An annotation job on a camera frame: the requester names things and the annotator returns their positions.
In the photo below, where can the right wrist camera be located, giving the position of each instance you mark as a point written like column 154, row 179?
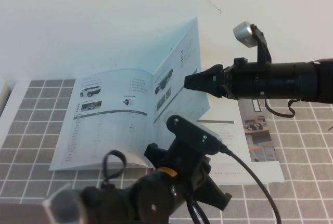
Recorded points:
column 244, row 34

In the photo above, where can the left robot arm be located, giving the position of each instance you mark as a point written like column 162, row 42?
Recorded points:
column 117, row 203

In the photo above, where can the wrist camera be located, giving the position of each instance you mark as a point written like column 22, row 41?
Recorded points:
column 244, row 34
column 192, row 133

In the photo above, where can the grey checked tablecloth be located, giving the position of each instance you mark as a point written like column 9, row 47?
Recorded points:
column 299, row 195

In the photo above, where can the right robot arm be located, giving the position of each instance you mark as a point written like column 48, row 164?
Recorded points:
column 299, row 81

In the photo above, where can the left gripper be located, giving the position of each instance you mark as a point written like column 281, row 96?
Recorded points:
column 192, row 177

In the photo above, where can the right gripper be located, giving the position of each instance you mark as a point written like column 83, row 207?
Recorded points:
column 242, row 82

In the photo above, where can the thin black zip tie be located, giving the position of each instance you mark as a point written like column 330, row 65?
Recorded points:
column 331, row 128

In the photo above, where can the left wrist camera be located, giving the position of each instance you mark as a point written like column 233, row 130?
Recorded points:
column 192, row 133

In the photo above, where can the white product catalogue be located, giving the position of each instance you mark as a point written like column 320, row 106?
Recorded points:
column 104, row 120

